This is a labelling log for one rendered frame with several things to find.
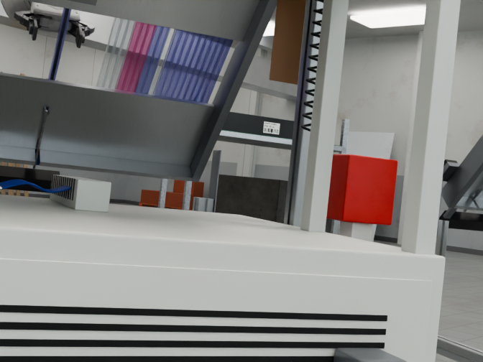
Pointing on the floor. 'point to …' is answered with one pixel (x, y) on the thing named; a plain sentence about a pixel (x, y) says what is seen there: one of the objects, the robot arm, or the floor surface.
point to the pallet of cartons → (147, 198)
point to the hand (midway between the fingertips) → (57, 36)
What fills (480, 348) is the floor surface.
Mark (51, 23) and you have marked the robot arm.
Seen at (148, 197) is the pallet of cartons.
